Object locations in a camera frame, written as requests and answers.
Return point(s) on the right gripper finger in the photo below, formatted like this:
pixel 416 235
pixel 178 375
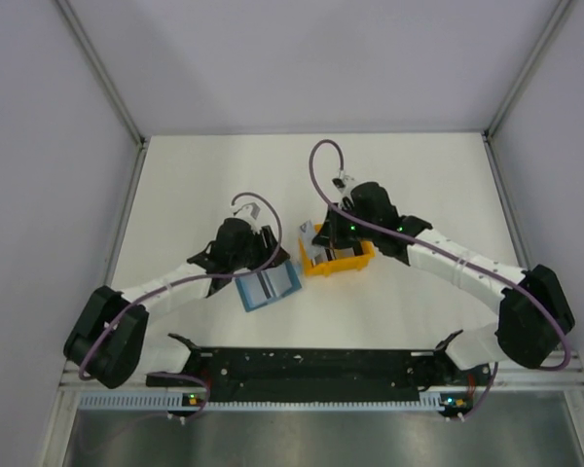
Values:
pixel 322 237
pixel 346 245

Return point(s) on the grey cable duct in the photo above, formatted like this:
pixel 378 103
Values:
pixel 180 402

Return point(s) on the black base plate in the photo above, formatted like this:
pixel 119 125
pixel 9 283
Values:
pixel 241 374

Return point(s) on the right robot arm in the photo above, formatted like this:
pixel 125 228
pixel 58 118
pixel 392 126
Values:
pixel 532 315

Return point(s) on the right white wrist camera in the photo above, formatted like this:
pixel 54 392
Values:
pixel 344 184

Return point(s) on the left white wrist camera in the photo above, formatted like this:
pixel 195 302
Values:
pixel 247 213

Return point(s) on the aluminium frame rail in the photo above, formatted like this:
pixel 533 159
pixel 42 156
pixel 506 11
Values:
pixel 509 376

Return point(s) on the white credit card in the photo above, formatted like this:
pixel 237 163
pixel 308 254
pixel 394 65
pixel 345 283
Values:
pixel 265 292
pixel 307 234

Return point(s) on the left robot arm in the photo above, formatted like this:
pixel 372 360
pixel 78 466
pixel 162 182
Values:
pixel 113 340

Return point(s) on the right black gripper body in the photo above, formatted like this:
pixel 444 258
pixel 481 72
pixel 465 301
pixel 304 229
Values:
pixel 343 226

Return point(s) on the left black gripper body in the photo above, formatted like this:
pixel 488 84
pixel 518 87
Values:
pixel 255 253

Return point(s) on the blue leather card holder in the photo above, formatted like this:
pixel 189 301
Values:
pixel 285 281

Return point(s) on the orange plastic card stand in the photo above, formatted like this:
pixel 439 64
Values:
pixel 328 268

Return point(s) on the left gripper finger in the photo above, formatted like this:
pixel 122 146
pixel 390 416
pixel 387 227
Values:
pixel 276 254
pixel 218 282

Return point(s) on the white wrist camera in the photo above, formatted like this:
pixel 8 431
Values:
pixel 344 184
pixel 247 213

